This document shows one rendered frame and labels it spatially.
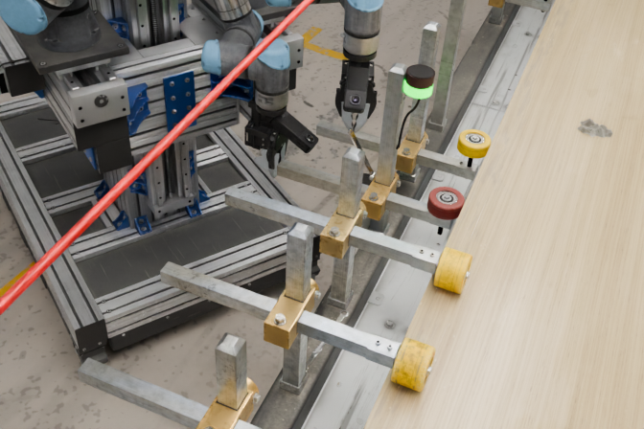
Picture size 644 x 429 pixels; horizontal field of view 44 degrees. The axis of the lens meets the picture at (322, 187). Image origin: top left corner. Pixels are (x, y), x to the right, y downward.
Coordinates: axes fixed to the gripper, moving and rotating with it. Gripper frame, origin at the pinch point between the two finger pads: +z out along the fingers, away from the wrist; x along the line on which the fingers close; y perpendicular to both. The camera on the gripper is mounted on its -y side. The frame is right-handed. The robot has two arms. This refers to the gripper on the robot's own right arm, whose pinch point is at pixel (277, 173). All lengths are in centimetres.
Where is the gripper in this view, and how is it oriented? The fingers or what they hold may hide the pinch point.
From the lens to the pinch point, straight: 193.6
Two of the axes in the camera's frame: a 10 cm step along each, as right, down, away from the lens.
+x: -3.9, 5.7, -7.2
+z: -0.6, 7.6, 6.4
